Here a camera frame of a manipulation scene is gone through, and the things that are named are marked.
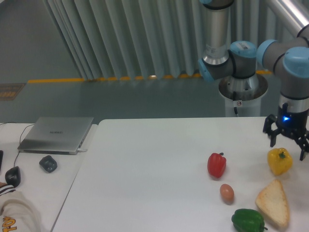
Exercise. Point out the yellow bell pepper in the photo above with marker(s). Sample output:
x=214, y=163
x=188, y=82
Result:
x=279, y=160

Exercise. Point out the black power adapter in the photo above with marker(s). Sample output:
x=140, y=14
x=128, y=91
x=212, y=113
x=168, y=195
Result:
x=48, y=163

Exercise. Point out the red bell pepper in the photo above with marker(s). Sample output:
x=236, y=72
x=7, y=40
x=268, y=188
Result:
x=216, y=164

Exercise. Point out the green bell pepper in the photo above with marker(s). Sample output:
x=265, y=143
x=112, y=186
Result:
x=248, y=220

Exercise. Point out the black keyboard edge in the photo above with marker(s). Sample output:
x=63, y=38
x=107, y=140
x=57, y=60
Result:
x=1, y=158

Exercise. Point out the brown egg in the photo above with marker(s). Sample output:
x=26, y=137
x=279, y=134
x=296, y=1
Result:
x=227, y=192

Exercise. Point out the pale pleated curtain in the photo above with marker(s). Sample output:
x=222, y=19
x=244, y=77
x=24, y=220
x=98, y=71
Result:
x=139, y=38

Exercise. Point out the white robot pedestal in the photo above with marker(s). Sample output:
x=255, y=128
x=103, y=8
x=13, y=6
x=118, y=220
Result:
x=242, y=104

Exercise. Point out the silver closed laptop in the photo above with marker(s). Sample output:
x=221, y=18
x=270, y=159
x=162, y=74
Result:
x=56, y=135

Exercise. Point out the black computer mouse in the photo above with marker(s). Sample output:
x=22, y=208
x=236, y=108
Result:
x=13, y=176

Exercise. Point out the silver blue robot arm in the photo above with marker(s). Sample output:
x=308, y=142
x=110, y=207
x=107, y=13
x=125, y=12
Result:
x=288, y=61

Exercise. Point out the triangular bread slice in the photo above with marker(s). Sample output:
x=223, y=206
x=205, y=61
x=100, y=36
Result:
x=272, y=201

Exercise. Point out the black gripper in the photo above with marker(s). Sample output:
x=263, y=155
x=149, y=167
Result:
x=290, y=124

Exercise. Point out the white sleeved forearm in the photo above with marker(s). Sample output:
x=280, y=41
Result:
x=17, y=214

